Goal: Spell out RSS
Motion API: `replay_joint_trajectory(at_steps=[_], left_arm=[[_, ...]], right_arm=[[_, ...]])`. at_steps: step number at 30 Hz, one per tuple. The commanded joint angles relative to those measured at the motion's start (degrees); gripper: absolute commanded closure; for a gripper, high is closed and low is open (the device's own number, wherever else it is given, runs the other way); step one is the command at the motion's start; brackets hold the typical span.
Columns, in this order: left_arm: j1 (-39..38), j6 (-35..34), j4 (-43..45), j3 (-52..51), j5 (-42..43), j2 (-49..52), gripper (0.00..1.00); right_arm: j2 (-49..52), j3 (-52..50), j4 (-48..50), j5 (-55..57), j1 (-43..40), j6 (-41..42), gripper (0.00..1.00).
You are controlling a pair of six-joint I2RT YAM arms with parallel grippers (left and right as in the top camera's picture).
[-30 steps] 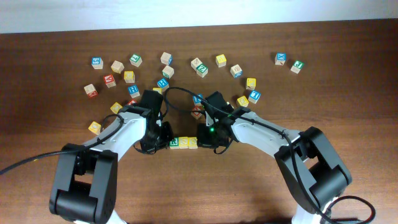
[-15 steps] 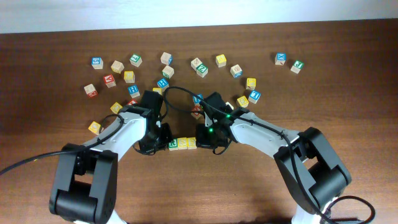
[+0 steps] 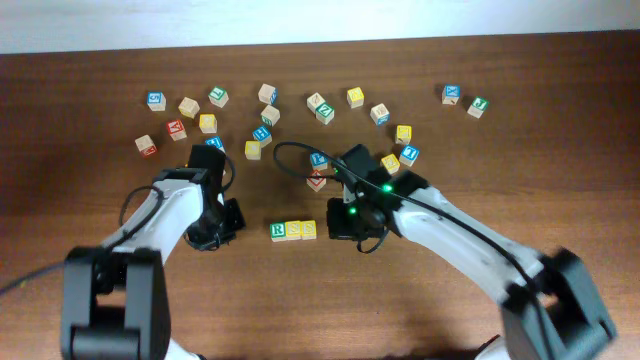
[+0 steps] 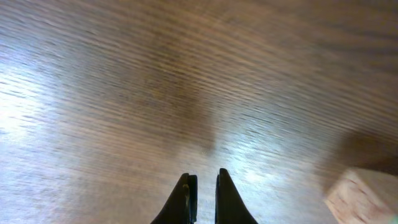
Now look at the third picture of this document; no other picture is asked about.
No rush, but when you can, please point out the green R block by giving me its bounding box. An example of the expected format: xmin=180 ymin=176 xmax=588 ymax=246
xmin=269 ymin=222 xmax=287 ymax=242

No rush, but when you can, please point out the yellow S block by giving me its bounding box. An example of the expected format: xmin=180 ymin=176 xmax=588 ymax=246
xmin=285 ymin=220 xmax=302 ymax=240
xmin=301 ymin=220 xmax=317 ymax=240

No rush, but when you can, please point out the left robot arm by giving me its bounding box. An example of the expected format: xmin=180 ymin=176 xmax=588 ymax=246
xmin=60 ymin=145 xmax=245 ymax=360

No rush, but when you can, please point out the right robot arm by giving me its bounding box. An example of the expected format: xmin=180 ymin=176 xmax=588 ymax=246
xmin=328 ymin=144 xmax=617 ymax=360

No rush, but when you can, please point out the yellow E block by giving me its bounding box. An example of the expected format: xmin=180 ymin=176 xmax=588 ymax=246
xmin=380 ymin=154 xmax=400 ymax=175

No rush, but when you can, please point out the red V block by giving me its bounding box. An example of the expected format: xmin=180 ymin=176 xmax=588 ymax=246
xmin=306 ymin=170 xmax=327 ymax=192

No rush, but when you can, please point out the blue I block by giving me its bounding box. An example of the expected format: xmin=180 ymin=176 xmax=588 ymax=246
xmin=399 ymin=145 xmax=420 ymax=167

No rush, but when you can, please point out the blue P block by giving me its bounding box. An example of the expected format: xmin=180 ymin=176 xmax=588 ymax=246
xmin=310 ymin=152 xmax=328 ymax=171

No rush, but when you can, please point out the yellow block right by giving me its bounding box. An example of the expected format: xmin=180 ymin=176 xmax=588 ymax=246
xmin=395 ymin=125 xmax=412 ymax=145

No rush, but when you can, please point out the blue H block left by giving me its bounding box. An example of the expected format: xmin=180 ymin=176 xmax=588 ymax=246
xmin=205 ymin=136 xmax=226 ymax=153

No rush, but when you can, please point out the blue h block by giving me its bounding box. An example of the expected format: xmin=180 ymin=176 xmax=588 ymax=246
xmin=252 ymin=126 xmax=272 ymax=148
xmin=205 ymin=136 xmax=226 ymax=153

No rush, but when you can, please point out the wooden block blue D front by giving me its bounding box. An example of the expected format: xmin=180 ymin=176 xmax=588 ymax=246
xmin=370 ymin=103 xmax=390 ymax=126

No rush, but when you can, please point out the blue H block centre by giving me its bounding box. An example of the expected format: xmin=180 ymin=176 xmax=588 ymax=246
xmin=252 ymin=126 xmax=272 ymax=148

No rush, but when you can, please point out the yellow block upper left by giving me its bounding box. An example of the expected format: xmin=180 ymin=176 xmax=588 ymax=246
xmin=199 ymin=114 xmax=218 ymax=134

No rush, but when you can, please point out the green Z block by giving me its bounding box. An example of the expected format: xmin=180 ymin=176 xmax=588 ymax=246
xmin=315 ymin=102 xmax=335 ymax=125

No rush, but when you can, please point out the yellow block top centre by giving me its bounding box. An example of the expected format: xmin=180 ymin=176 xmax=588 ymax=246
xmin=347 ymin=87 xmax=365 ymax=109

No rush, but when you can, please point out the red A block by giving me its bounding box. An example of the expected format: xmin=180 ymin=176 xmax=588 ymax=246
xmin=166 ymin=119 xmax=187 ymax=141

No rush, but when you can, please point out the wooden block red side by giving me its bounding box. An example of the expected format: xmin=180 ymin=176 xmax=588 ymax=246
xmin=135 ymin=135 xmax=157 ymax=158

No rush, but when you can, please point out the plain wooden block centre top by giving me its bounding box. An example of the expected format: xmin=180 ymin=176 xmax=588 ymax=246
xmin=306 ymin=92 xmax=325 ymax=113

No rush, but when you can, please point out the wooden block green side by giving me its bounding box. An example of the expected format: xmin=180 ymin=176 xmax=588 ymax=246
xmin=260 ymin=105 xmax=280 ymax=127

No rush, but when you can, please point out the plain wooden block yellow side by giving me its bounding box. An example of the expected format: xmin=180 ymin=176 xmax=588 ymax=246
xmin=178 ymin=97 xmax=200 ymax=119

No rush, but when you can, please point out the green L block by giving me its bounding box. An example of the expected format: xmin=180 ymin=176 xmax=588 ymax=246
xmin=208 ymin=86 xmax=229 ymax=108

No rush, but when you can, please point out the blue X block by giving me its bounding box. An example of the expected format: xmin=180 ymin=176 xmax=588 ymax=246
xmin=442 ymin=84 xmax=461 ymax=105

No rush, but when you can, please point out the wooden block blue D side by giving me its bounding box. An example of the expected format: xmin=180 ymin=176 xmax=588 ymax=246
xmin=258 ymin=84 xmax=278 ymax=105

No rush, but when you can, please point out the blue top block far left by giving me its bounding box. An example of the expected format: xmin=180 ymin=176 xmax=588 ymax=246
xmin=146 ymin=92 xmax=166 ymax=112

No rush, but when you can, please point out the green J block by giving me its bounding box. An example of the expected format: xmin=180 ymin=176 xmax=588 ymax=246
xmin=467 ymin=96 xmax=489 ymax=119

